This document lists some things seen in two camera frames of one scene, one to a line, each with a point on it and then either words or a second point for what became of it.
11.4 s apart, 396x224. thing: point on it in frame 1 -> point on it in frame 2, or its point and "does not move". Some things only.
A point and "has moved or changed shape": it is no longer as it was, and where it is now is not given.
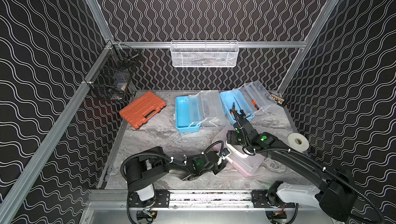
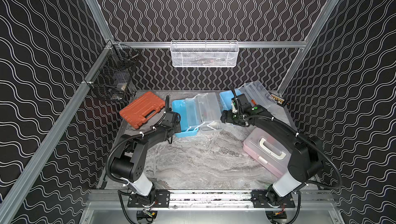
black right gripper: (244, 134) -> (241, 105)
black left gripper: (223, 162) -> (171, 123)
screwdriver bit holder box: (278, 100) does not move
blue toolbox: (251, 97) does not move
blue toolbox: (204, 110) does not move
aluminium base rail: (210, 198) does not move
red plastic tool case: (139, 111) does not move
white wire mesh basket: (204, 53) does not move
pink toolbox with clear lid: (246, 164) has moved or changed shape
